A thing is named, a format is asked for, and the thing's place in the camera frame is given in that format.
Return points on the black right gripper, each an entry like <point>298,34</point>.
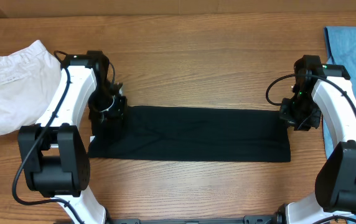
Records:
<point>305,125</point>

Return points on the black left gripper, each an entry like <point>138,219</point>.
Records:
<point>118,114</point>

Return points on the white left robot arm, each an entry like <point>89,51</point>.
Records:
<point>55,165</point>

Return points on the black base frame rail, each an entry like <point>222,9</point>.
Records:
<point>190,221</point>

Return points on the black t-shirt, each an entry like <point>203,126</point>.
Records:
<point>195,134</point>

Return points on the folded white shorts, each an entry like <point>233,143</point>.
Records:
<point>29,79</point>

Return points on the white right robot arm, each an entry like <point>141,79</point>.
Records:
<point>324,91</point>

